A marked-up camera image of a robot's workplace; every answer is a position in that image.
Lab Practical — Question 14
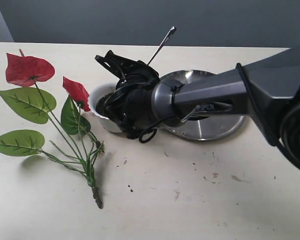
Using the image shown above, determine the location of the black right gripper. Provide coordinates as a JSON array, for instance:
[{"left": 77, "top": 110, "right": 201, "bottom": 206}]
[{"left": 94, "top": 50, "right": 160, "bottom": 140}]

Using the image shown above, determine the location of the metal spork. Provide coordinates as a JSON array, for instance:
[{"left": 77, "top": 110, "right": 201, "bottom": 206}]
[{"left": 147, "top": 26, "right": 177, "bottom": 66}]

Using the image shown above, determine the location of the artificial red anthurium plant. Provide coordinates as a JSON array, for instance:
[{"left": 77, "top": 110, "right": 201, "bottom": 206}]
[{"left": 0, "top": 51, "right": 105, "bottom": 209}]

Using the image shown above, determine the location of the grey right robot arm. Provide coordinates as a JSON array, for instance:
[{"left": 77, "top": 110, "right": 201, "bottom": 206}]
[{"left": 95, "top": 45, "right": 300, "bottom": 170}]

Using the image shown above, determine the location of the dark potting soil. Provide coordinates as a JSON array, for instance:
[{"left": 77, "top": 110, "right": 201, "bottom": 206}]
[{"left": 95, "top": 92, "right": 113, "bottom": 117}]

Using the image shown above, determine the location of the white scalloped plastic pot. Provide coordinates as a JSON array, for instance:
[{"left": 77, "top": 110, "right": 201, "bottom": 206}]
[{"left": 87, "top": 82, "right": 122, "bottom": 134}]

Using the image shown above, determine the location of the round stainless steel plate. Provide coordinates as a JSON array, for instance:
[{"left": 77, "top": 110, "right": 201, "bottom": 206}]
[{"left": 160, "top": 69, "right": 246, "bottom": 141}]

